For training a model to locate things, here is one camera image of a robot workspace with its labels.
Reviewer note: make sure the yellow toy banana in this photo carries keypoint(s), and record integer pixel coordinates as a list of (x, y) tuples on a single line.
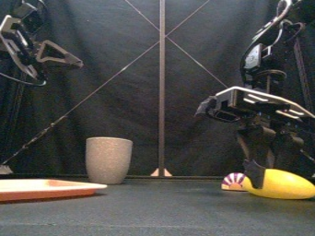
[(284, 186)]

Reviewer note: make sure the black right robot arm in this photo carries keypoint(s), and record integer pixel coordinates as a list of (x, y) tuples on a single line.
[(284, 40)]

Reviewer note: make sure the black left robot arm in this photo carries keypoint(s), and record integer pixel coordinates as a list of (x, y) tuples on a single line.
[(26, 12)]

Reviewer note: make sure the pink square plate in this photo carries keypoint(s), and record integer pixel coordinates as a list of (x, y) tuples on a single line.
[(41, 188)]

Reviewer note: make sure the purple striped toy shell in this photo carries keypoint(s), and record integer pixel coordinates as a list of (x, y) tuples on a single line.
[(234, 183)]

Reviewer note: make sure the black cloth backdrop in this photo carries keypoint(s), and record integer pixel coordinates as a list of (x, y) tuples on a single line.
[(123, 40)]

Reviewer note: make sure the grey speckled cup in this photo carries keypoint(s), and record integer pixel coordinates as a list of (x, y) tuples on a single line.
[(109, 159)]

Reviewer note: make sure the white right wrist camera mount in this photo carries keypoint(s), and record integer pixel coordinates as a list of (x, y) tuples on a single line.
[(266, 96)]

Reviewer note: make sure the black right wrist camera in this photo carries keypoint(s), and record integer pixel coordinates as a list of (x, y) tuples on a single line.
[(217, 110)]

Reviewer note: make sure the frame post foot bracket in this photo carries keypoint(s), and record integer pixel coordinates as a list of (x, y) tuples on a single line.
[(161, 173)]

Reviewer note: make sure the vertical metal frame post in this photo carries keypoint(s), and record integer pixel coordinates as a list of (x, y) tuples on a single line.
[(162, 92)]

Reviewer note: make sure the white corner bracket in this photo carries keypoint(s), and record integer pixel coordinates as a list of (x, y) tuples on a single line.
[(5, 170)]

